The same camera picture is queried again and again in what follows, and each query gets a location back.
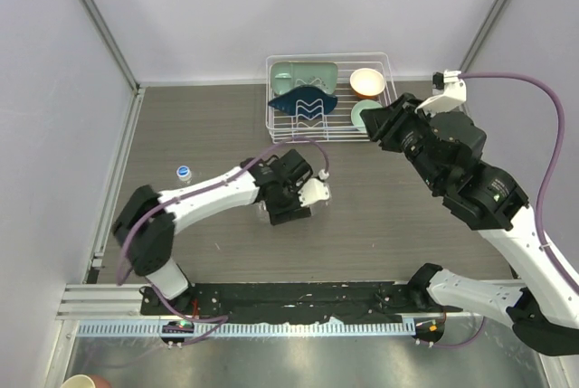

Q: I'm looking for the pink cup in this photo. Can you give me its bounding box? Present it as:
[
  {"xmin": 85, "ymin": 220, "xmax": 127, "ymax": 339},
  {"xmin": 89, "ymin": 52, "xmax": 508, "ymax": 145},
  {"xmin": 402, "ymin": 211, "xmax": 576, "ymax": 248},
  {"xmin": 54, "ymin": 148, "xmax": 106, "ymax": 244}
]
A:
[{"xmin": 88, "ymin": 374, "xmax": 111, "ymax": 388}]

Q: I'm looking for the orange bowl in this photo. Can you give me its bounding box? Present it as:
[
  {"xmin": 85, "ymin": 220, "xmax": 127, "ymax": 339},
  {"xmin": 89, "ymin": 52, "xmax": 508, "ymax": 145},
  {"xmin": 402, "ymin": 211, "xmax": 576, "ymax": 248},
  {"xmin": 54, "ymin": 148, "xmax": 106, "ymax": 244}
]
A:
[{"xmin": 349, "ymin": 68, "xmax": 386, "ymax": 99}]

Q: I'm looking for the purple cable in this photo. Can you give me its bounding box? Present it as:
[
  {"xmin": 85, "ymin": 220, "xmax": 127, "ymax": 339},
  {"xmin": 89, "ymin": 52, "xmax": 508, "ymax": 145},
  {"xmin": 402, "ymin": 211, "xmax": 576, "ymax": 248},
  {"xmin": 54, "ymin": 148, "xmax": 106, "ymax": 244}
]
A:
[
  {"xmin": 460, "ymin": 71, "xmax": 579, "ymax": 349},
  {"xmin": 116, "ymin": 137, "xmax": 330, "ymax": 345}
]

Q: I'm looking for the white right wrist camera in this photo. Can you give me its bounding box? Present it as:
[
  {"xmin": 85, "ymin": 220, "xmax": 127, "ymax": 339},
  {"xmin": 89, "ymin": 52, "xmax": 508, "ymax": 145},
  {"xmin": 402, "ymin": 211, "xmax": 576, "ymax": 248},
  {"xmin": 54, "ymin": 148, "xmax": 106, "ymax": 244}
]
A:
[{"xmin": 417, "ymin": 71, "xmax": 467, "ymax": 115}]

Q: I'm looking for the dark blue leaf plate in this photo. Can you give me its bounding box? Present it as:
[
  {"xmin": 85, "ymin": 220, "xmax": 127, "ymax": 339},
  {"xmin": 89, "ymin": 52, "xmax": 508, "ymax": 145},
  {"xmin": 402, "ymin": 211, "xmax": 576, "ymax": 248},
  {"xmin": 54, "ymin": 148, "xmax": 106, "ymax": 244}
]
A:
[{"xmin": 268, "ymin": 85, "xmax": 338, "ymax": 120}]

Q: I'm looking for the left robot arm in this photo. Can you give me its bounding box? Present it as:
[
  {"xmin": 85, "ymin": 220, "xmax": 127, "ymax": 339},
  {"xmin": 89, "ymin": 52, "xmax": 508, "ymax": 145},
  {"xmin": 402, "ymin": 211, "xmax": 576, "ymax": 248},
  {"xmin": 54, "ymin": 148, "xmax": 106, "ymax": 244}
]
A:
[{"xmin": 111, "ymin": 149, "xmax": 314, "ymax": 315}]

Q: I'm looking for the labelled clear plastic bottle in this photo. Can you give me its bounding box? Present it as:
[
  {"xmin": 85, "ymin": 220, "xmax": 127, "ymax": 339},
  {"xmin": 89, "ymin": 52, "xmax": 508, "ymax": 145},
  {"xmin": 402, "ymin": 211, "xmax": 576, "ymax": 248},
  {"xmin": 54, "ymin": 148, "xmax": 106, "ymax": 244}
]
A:
[{"xmin": 255, "ymin": 202, "xmax": 270, "ymax": 223}]

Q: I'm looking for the green rectangular tray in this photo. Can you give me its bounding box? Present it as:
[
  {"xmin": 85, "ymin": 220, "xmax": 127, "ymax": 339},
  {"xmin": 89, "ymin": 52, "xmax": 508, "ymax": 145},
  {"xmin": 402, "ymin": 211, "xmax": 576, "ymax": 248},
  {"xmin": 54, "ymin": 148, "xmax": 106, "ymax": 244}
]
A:
[{"xmin": 270, "ymin": 62, "xmax": 338, "ymax": 96}]

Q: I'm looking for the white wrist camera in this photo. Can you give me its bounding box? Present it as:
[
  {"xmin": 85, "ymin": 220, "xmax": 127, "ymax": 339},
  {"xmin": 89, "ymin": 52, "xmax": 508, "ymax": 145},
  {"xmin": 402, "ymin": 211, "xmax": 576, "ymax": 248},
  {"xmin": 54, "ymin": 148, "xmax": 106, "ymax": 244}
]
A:
[
  {"xmin": 417, "ymin": 71, "xmax": 467, "ymax": 115},
  {"xmin": 298, "ymin": 169, "xmax": 331, "ymax": 207}
]

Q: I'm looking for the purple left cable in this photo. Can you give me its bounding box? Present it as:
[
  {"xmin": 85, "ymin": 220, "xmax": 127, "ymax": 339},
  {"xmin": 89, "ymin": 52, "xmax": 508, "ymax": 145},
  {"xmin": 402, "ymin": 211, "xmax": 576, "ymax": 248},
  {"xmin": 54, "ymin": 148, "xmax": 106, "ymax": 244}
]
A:
[{"xmin": 116, "ymin": 137, "xmax": 330, "ymax": 345}]

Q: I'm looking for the white wire dish rack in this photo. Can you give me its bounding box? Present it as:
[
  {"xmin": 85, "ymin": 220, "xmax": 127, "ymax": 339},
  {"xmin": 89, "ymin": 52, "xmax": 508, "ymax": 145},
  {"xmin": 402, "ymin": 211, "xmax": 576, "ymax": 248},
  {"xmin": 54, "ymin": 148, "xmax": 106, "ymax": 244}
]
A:
[{"xmin": 265, "ymin": 52, "xmax": 397, "ymax": 144}]

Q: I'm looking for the beige cup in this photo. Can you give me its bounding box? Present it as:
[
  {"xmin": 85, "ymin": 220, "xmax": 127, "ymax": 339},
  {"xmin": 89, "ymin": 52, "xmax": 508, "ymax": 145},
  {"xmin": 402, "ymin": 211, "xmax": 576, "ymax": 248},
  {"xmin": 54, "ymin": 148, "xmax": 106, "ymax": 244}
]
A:
[{"xmin": 61, "ymin": 374, "xmax": 98, "ymax": 388}]

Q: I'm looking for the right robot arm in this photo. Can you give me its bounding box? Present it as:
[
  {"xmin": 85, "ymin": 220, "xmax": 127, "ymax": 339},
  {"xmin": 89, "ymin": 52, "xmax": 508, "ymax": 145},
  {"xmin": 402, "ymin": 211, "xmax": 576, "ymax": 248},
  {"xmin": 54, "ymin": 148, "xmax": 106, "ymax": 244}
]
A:
[{"xmin": 360, "ymin": 94, "xmax": 578, "ymax": 356}]

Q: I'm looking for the blue white bottle cap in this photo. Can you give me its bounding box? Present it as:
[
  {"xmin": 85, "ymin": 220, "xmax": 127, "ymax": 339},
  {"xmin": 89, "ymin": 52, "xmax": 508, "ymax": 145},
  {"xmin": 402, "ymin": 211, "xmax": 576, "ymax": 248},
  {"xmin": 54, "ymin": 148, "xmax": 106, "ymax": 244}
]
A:
[{"xmin": 176, "ymin": 166, "xmax": 192, "ymax": 181}]

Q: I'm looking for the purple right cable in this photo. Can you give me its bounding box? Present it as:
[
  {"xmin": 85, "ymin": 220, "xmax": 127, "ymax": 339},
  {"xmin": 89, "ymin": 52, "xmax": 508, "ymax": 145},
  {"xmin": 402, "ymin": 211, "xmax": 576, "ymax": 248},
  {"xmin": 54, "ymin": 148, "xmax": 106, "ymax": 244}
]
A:
[{"xmin": 460, "ymin": 71, "xmax": 579, "ymax": 349}]

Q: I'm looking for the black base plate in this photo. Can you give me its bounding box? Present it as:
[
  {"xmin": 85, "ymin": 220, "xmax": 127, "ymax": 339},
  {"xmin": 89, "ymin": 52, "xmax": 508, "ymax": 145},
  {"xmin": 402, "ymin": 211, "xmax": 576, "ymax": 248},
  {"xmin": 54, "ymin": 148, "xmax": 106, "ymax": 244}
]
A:
[{"xmin": 139, "ymin": 280, "xmax": 465, "ymax": 326}]

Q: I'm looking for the green round bowl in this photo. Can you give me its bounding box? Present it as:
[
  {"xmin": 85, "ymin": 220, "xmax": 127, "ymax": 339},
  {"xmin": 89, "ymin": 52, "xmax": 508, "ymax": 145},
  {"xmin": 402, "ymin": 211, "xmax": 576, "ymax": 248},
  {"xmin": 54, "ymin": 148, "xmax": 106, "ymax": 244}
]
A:
[{"xmin": 350, "ymin": 99, "xmax": 382, "ymax": 133}]

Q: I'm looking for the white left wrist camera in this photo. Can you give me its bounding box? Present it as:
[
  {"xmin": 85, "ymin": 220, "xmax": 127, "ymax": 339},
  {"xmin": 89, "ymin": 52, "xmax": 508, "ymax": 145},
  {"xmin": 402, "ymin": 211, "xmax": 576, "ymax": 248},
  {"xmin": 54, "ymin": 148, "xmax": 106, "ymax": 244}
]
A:
[{"xmin": 298, "ymin": 169, "xmax": 331, "ymax": 207}]

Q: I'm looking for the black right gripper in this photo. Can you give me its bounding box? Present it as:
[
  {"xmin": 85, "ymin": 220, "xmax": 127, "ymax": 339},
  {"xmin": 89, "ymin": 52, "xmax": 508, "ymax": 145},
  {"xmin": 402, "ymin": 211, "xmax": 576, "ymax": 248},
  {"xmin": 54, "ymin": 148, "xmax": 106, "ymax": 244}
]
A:
[{"xmin": 362, "ymin": 92, "xmax": 446, "ymax": 192}]

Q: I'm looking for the perforated cable duct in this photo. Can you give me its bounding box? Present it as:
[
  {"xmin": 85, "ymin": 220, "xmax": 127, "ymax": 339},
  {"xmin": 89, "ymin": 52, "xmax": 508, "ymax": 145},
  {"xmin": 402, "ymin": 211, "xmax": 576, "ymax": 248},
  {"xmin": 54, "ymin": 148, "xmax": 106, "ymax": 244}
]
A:
[{"xmin": 77, "ymin": 317, "xmax": 415, "ymax": 338}]

